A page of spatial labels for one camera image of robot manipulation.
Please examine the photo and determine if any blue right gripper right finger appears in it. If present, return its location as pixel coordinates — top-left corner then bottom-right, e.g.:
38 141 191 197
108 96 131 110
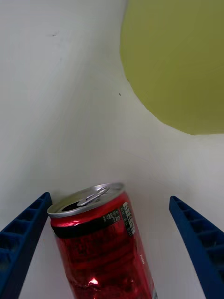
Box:
169 195 224 299

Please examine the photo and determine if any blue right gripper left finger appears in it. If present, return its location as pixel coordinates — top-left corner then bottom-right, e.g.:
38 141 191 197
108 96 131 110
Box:
0 192 53 299

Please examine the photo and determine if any red drink can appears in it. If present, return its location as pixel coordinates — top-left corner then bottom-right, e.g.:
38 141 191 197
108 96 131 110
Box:
47 182 158 299

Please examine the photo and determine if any yellow-green plastic waste bin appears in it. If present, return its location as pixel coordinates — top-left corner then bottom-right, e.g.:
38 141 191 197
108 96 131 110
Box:
119 0 224 135

